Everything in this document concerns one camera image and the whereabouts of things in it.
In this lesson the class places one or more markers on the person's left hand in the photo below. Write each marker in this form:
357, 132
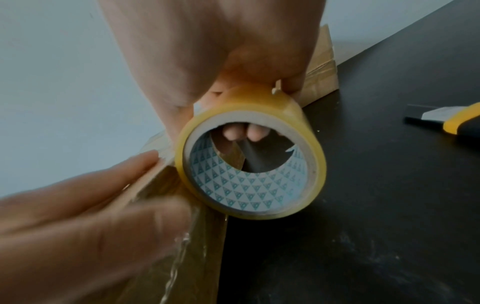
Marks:
56, 237

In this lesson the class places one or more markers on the person's right hand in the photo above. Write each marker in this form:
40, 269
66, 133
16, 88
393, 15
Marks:
210, 38

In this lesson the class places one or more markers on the yellow tape roll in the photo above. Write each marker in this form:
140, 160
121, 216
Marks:
262, 101

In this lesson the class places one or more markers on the tall cardboard box square hole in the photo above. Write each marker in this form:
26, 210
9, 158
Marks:
320, 80

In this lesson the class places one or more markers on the wide cardboard box torn flap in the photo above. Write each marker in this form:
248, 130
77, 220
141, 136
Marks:
202, 237

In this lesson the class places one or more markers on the black yellow utility knife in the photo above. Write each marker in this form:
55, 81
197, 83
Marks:
455, 120

